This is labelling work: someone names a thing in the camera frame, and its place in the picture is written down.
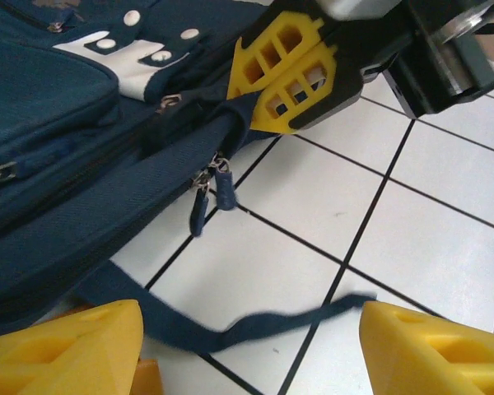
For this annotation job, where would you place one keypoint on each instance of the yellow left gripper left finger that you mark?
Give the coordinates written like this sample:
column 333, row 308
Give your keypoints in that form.
column 66, row 349

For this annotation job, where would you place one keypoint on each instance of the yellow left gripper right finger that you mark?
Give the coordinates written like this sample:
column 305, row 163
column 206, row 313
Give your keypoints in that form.
column 436, row 358

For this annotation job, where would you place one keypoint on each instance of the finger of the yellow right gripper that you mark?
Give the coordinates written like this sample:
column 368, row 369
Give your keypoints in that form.
column 313, row 94
column 267, row 53

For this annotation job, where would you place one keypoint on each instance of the navy blue student backpack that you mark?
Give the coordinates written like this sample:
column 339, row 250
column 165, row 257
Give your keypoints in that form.
column 45, row 103

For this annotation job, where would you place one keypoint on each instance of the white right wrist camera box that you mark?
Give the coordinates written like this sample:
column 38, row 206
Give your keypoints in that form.
column 354, row 8

